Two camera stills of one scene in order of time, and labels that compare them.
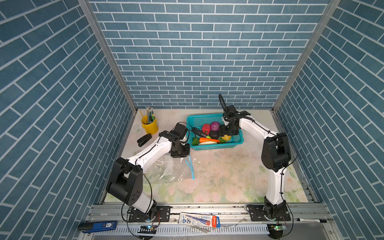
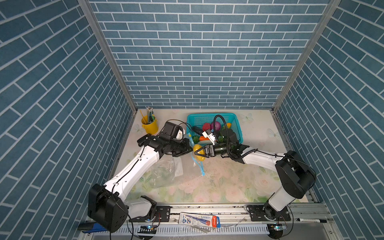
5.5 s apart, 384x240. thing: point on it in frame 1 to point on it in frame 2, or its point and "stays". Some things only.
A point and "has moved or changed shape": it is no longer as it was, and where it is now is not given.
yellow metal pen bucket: x=151 y=128 stays
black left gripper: x=185 y=154 stays
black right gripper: x=222 y=131 to x=210 y=150
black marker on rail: x=313 y=220 stays
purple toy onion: x=214 y=126 stays
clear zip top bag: x=168 y=169 has moved or changed shape
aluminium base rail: x=307 y=222 stays
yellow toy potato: x=226 y=137 to x=195 y=147
